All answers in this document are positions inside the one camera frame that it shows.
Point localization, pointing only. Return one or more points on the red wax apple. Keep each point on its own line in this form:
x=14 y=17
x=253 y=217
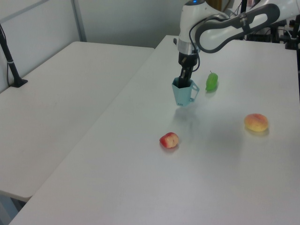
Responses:
x=169 y=140

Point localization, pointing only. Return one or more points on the grey partition frame post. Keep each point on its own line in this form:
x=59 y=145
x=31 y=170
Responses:
x=79 y=21

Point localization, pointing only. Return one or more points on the black pole stand with foot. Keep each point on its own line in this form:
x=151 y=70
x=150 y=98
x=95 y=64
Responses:
x=10 y=63

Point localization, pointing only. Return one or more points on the peach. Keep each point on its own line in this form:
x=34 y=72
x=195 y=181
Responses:
x=256 y=122

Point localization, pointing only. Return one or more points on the black clamp stand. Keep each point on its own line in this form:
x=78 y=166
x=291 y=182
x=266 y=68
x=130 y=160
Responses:
x=292 y=35

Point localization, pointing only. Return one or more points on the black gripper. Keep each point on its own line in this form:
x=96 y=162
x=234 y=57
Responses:
x=187 y=59

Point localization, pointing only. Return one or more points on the green cucumber with stem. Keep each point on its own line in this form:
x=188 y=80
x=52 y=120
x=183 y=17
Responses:
x=212 y=82

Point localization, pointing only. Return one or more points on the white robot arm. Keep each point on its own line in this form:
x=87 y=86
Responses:
x=218 y=30

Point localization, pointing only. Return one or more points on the white side table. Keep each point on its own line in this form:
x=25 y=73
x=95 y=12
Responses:
x=58 y=105

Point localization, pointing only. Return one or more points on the light blue faceted mug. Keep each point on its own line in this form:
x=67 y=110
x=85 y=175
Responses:
x=182 y=95

